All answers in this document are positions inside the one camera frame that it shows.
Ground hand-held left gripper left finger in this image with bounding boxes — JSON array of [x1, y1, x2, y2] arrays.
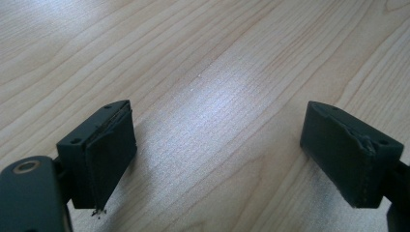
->
[[56, 99, 138, 212]]

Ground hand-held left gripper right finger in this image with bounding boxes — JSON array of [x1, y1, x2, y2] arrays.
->
[[299, 100, 405, 209]]

